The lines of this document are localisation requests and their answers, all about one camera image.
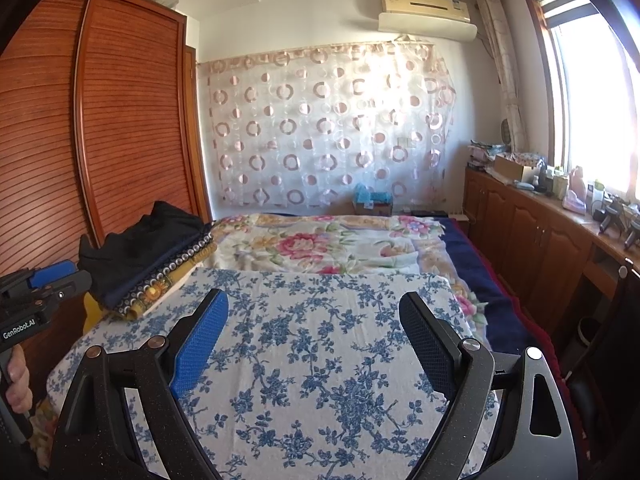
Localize blue item behind bed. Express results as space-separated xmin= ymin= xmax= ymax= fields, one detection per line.
xmin=352 ymin=185 xmax=393 ymax=217

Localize sheer circle-patterned curtain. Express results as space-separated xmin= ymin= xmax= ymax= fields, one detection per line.
xmin=197 ymin=42 xmax=458 ymax=208

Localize wall air conditioner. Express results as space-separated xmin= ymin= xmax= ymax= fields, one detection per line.
xmin=377 ymin=0 xmax=477 ymax=42

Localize pale window curtain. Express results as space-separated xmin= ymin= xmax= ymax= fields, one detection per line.
xmin=475 ymin=0 xmax=528 ymax=153

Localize folded dark medallion-patterned garment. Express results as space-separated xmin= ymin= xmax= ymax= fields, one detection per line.
xmin=112 ymin=225 xmax=217 ymax=313

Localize pile of papers and packets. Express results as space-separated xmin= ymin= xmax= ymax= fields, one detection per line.
xmin=467 ymin=141 xmax=506 ymax=168

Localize yellow quilt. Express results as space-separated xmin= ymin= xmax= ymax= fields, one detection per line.
xmin=82 ymin=292 xmax=113 ymax=333

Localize black handle gadget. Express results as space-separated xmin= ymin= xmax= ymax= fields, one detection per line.
xmin=622 ymin=210 xmax=640 ymax=252
xmin=597 ymin=200 xmax=623 ymax=235

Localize folded navy blue garment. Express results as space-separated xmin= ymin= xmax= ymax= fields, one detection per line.
xmin=90 ymin=255 xmax=201 ymax=308

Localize open cardboard box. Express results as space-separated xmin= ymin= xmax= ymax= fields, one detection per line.
xmin=494 ymin=154 xmax=533 ymax=183

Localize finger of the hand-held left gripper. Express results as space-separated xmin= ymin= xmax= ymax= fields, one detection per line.
xmin=29 ymin=259 xmax=77 ymax=290

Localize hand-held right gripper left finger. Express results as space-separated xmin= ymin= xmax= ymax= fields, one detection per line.
xmin=47 ymin=290 xmax=230 ymax=480

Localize pink floral blanket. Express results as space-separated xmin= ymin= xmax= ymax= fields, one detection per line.
xmin=205 ymin=212 xmax=488 ymax=331

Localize navy blue blanket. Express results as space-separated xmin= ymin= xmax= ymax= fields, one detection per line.
xmin=442 ymin=217 xmax=566 ymax=386

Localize black printed t-shirt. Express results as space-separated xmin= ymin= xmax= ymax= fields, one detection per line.
xmin=77 ymin=201 xmax=211 ymax=303

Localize wooden framed window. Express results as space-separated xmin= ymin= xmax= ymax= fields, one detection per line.
xmin=522 ymin=0 xmax=640 ymax=201

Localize long wooden cabinet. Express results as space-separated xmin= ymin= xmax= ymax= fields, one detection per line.
xmin=462 ymin=165 xmax=640 ymax=351

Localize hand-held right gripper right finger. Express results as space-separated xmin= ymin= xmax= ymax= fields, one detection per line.
xmin=398 ymin=291 xmax=581 ymax=480

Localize wooden louvered wardrobe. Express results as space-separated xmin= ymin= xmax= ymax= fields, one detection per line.
xmin=0 ymin=0 xmax=213 ymax=376

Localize person's left hand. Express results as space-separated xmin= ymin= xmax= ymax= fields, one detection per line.
xmin=0 ymin=345 xmax=33 ymax=416

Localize black chair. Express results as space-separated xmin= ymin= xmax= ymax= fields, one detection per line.
xmin=560 ymin=255 xmax=640 ymax=480

